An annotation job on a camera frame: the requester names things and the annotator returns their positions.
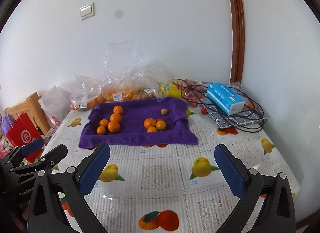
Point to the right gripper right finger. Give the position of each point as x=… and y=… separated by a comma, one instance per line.
x=277, y=213

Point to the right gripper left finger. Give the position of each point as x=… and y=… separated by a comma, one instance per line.
x=46, y=213

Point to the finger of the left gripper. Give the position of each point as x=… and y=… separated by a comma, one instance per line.
x=48, y=161
x=17, y=155

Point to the large orange with stem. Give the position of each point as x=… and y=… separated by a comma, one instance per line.
x=113, y=127

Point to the small orange mandarin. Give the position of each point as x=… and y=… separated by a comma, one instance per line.
x=161, y=125
x=118, y=110

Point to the large orange mandarin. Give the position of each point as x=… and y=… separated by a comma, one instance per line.
x=149, y=123

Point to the small yellow-brown fruit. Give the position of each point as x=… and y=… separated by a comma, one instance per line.
x=164, y=111

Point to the bag of red fruits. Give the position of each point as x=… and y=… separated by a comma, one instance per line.
x=193, y=92

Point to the red paper bag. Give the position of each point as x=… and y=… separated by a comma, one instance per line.
x=22, y=133

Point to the wooden chair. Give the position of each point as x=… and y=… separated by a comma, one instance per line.
x=32, y=108

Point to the white plastic bag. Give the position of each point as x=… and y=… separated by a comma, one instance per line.
x=56, y=104

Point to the plastic bag of oranges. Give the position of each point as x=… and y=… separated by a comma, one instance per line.
x=85, y=96

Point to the grey checked cloth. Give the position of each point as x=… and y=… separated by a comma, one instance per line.
x=252, y=114

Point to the plastic bag of kumquats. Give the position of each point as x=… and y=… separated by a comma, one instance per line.
x=127, y=77

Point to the purple towel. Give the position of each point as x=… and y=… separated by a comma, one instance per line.
x=132, y=131

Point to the blue tissue pack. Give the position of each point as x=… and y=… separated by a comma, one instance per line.
x=225, y=98

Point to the red cherry tomato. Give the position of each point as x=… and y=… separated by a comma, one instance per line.
x=204, y=111

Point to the yellow snack package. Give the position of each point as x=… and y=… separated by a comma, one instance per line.
x=171, y=89

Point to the white wall switch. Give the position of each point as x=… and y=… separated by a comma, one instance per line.
x=87, y=11

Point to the brown door frame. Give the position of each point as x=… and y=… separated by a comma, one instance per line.
x=238, y=35

